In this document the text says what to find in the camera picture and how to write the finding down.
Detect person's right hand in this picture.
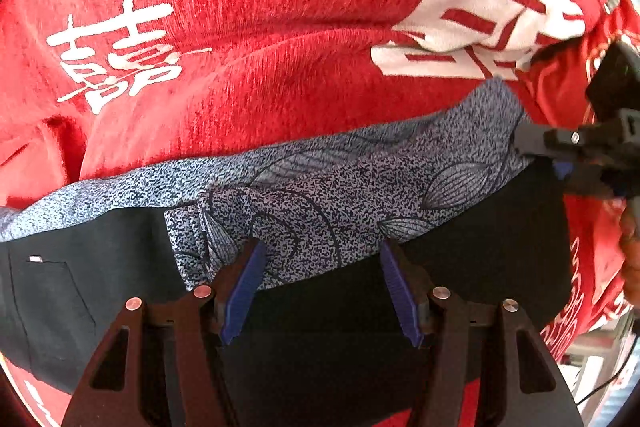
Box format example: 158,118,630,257
619,202,640,308

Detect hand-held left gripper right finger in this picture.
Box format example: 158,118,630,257
380,239,586,427

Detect black cable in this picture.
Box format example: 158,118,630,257
575,312,640,408

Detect red embroidered cushion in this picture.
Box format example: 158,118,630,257
537,2,640,358

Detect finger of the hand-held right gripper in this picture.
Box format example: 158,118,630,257
512,119,603,159
551,158,626,200

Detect black pants with blue trim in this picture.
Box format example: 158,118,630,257
0,77,573,427

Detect red printed blanket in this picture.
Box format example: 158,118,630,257
0,0,640,427

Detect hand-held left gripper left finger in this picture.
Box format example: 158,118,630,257
62,239,268,427

